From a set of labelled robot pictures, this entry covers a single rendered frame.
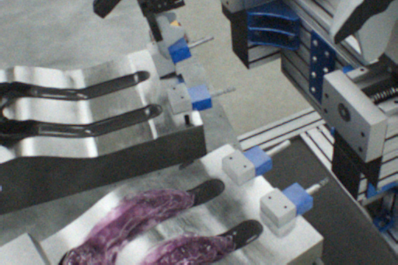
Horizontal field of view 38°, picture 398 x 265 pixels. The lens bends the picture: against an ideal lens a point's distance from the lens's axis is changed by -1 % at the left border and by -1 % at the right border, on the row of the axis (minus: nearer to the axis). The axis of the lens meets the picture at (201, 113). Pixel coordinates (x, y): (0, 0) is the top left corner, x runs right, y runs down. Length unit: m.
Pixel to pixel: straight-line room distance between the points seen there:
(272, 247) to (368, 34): 0.61
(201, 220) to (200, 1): 2.13
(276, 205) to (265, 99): 1.48
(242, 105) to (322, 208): 0.75
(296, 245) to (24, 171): 0.48
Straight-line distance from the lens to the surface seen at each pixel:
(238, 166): 0.99
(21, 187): 1.09
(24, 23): 1.60
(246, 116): 2.32
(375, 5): 0.34
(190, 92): 1.10
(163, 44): 1.10
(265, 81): 2.47
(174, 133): 1.05
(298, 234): 0.94
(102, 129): 1.10
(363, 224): 1.75
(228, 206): 0.97
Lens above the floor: 1.64
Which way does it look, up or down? 44 degrees down
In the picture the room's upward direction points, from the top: 8 degrees counter-clockwise
